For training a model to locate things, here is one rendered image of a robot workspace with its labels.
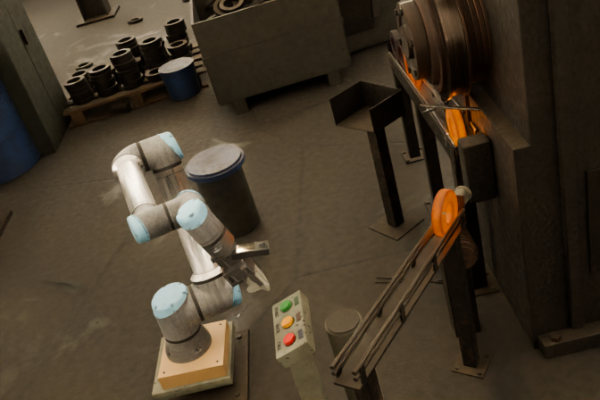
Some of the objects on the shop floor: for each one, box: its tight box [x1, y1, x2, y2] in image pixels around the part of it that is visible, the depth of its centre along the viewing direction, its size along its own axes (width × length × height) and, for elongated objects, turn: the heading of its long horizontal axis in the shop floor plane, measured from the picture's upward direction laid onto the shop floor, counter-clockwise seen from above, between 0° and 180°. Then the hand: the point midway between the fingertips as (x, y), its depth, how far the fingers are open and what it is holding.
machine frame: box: [431, 0, 600, 359], centre depth 247 cm, size 73×108×176 cm
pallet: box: [63, 17, 209, 129], centre depth 586 cm, size 120×81×44 cm
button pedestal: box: [272, 290, 329, 400], centre depth 222 cm, size 16×24×62 cm, turn 28°
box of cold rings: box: [189, 0, 353, 115], centre depth 515 cm, size 103×83×79 cm
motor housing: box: [429, 221, 481, 338], centre depth 252 cm, size 13×22×54 cm, turn 28°
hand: (268, 286), depth 209 cm, fingers closed
